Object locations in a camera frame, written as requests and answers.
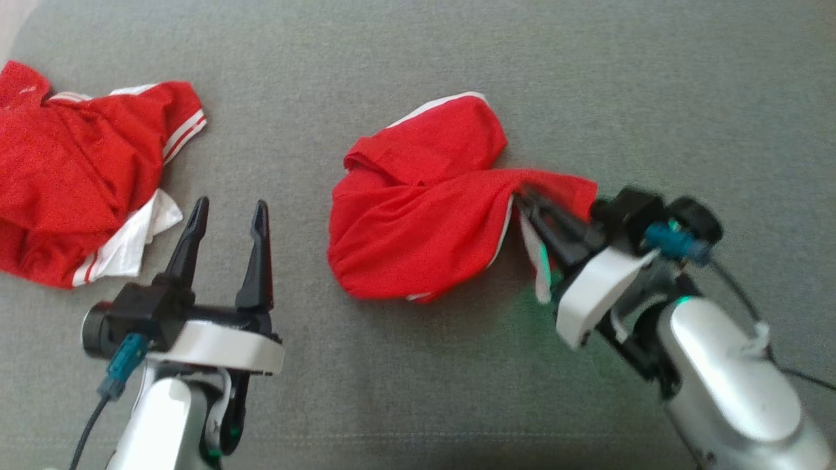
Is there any red shorts white waistband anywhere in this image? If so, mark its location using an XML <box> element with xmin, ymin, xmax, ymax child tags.
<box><xmin>327</xmin><ymin>91</ymin><xmax>598</xmax><ymax>306</ymax></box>

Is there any red basketball jersey white trim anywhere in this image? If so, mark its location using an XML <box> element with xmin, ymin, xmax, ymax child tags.
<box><xmin>0</xmin><ymin>60</ymin><xmax>208</xmax><ymax>289</ymax></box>

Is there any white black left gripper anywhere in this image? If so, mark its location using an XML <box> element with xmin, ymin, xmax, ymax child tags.
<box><xmin>149</xmin><ymin>196</ymin><xmax>286</xmax><ymax>376</ymax></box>

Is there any arm black cable blue plug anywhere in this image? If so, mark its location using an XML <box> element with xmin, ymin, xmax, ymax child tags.
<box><xmin>69</xmin><ymin>333</ymin><xmax>150</xmax><ymax>470</ymax></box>
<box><xmin>643</xmin><ymin>221</ymin><xmax>836</xmax><ymax>392</ymax></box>

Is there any large grey sofa seat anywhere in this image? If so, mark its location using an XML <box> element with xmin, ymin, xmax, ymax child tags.
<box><xmin>0</xmin><ymin>0</ymin><xmax>836</xmax><ymax>470</ymax></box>

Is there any left arm black cable blue plug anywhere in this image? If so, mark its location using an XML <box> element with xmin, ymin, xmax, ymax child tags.
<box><xmin>69</xmin><ymin>333</ymin><xmax>150</xmax><ymax>470</ymax></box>

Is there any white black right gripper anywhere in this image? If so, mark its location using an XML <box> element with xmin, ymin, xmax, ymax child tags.
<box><xmin>517</xmin><ymin>186</ymin><xmax>660</xmax><ymax>351</ymax></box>

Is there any right arm black cable blue plug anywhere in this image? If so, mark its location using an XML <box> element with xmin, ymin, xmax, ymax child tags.
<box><xmin>643</xmin><ymin>221</ymin><xmax>836</xmax><ymax>392</ymax></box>

